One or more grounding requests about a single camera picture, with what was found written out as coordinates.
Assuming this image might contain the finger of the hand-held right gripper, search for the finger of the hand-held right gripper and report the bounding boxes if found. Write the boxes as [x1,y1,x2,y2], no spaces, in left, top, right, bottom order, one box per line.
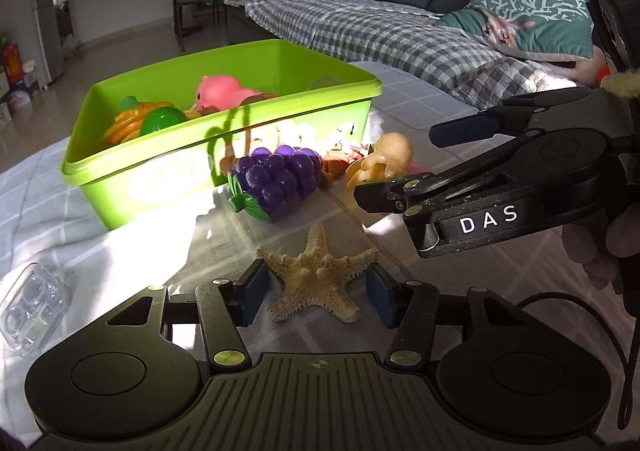
[428,86,609,148]
[353,138,522,217]

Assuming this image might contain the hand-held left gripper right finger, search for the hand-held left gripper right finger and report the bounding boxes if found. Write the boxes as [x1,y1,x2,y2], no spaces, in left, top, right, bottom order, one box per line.
[365,262,532,374]

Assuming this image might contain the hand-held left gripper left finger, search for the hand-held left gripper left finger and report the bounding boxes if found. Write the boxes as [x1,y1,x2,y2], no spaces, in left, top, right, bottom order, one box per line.
[104,259,252,376]

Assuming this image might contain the dried starfish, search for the dried starfish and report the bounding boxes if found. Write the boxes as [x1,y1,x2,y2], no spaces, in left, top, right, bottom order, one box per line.
[254,222,381,323]

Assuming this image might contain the green plastic bin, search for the green plastic bin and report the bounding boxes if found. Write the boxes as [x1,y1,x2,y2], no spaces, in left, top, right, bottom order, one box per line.
[60,38,384,232]

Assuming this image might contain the pink toy pig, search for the pink toy pig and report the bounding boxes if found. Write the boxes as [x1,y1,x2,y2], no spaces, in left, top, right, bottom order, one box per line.
[194,74,264,113]

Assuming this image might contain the orange toy pumpkin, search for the orange toy pumpkin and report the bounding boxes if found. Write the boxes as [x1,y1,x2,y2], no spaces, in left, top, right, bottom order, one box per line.
[102,95,177,147]

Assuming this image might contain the person's right hand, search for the person's right hand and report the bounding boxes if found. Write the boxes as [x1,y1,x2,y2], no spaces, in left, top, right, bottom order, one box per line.
[561,208,640,294]

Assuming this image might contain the tan toy octopus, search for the tan toy octopus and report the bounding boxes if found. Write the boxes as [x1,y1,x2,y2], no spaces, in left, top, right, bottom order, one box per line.
[344,132,416,192]

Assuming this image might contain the purple toy grapes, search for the purple toy grapes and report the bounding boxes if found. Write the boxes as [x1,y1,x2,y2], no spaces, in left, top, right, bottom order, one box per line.
[227,144,324,223]

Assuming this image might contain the grey checked blanket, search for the grey checked blanket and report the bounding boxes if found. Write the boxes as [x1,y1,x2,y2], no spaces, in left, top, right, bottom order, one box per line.
[223,0,593,113]

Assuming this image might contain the green patterned pillow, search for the green patterned pillow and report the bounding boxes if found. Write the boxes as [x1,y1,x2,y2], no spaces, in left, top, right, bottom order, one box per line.
[434,0,597,64]

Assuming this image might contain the grey grid tablecloth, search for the grey grid tablecloth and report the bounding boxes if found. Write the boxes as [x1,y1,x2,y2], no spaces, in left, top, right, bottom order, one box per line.
[0,60,640,437]

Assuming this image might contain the clear plastic case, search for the clear plastic case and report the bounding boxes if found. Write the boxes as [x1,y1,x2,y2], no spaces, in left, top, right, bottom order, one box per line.
[0,261,71,358]

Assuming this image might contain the red gift box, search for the red gift box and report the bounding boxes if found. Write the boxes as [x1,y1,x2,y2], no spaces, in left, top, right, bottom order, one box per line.
[2,42,25,86]

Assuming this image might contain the silver refrigerator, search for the silver refrigerator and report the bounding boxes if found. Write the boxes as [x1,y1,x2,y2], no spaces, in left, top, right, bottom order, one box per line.
[22,0,67,84]

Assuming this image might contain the black cable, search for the black cable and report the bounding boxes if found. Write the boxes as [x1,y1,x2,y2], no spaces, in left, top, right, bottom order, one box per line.
[515,291,640,431]

